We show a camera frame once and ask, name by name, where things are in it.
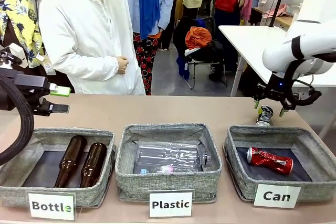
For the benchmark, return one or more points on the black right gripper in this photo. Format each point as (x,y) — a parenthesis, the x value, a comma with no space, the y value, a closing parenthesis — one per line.
(274,90)

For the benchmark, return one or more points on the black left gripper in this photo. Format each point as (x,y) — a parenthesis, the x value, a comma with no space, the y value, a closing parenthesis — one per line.
(31,82)

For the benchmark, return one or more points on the crushed red can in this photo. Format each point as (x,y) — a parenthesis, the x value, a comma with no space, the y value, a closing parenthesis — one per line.
(270,159)

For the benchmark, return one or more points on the brown glass bottle with label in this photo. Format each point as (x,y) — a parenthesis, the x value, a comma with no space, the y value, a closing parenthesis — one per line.
(71,158)

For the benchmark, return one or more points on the large clear plastic bottle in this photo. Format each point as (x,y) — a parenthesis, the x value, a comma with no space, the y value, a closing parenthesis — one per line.
(168,155)

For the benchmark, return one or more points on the small pink-label plastic bottle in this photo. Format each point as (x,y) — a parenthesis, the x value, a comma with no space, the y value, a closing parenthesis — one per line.
(168,169)

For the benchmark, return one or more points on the person's right forearm white sleeve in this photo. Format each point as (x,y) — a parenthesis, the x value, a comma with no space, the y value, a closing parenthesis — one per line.
(92,64)

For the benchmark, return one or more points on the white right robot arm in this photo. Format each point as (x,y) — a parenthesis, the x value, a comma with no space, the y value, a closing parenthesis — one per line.
(283,51)

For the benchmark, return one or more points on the crushed black silver can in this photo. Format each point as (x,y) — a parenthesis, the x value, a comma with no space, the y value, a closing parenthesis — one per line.
(263,119)

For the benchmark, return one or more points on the grey fabric basket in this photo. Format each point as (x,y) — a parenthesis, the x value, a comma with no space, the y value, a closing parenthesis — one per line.
(168,182)
(244,182)
(13,192)

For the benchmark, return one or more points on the Can label sign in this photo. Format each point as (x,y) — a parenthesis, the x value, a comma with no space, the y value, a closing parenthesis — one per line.
(277,196)

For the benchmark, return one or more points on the person's right hand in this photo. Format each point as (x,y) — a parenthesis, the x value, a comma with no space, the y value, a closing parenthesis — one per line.
(123,65)

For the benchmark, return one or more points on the beige paper tag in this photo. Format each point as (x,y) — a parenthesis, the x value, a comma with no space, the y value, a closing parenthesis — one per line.
(48,68)

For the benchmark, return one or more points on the white table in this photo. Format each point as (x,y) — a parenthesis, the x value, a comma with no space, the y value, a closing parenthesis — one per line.
(244,43)

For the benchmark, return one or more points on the plain brown glass bottle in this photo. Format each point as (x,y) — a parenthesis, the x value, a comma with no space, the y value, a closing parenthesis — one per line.
(93,163)

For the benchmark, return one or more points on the person in white jacket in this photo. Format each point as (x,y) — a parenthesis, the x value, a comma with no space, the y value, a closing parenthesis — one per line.
(78,24)

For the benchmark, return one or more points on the black metal chair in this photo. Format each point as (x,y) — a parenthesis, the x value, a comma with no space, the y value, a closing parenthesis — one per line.
(204,62)

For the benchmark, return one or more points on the dark blue trousers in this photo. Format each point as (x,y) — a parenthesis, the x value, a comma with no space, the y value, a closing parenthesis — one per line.
(228,37)

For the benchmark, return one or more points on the black jacket on chair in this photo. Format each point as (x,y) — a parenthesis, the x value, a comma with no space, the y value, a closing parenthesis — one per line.
(210,51)

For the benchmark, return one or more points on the wooden desk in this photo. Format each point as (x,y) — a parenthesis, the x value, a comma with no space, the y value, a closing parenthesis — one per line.
(284,20)

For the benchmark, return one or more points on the red floral trousers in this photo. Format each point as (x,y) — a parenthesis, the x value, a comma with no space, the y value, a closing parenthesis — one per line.
(145,58)

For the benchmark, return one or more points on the pink cloth on desk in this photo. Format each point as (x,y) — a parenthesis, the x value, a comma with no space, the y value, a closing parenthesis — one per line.
(278,11)

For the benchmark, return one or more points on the blue cloth on chair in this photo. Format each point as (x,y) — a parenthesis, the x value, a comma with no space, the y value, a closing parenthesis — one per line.
(183,68)

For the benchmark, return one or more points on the yellow floral shirt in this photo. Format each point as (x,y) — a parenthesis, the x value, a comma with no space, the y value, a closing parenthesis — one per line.
(18,11)

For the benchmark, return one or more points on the orange cloth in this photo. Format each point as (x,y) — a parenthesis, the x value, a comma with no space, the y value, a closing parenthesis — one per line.
(197,37)

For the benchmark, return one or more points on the black pole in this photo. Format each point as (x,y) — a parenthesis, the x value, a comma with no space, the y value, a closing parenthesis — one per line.
(278,1)

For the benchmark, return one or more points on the Bottle label sign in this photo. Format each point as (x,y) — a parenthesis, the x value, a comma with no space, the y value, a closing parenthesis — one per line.
(51,205)

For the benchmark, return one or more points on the Plastic label sign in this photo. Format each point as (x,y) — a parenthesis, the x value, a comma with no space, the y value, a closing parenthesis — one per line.
(170,204)

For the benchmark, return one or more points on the white camera box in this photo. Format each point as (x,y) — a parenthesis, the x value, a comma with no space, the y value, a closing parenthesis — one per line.
(18,54)

